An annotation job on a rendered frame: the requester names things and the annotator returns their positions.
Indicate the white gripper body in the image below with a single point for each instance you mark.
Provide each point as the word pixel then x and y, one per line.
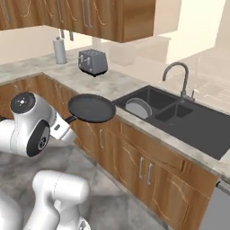
pixel 68 133

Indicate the grey pot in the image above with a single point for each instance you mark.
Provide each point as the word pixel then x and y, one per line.
pixel 138 108

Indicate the wooden corner base cupboard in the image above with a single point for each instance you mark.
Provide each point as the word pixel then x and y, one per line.
pixel 36 86

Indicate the dark grey double sink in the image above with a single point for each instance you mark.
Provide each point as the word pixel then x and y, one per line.
pixel 191 125

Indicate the grey curved tap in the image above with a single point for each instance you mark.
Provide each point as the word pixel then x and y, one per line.
pixel 183 78

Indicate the wooden wall cupboard door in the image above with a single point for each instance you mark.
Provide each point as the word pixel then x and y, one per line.
pixel 73 13
pixel 104 18
pixel 15 12
pixel 45 12

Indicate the grey dishwasher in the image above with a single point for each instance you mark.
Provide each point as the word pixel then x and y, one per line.
pixel 217 209

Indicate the black frying pan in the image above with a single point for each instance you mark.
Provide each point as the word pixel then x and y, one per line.
pixel 91 108

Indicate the wooden base cupboard door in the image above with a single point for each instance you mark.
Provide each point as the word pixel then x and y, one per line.
pixel 86 137
pixel 176 200
pixel 128 167
pixel 109 152

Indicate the wooden false drawer front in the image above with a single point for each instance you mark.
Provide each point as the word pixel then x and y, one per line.
pixel 152 146

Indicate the grey toaster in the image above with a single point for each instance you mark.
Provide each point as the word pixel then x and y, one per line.
pixel 93 62

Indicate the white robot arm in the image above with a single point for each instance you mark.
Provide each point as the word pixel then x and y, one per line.
pixel 33 128

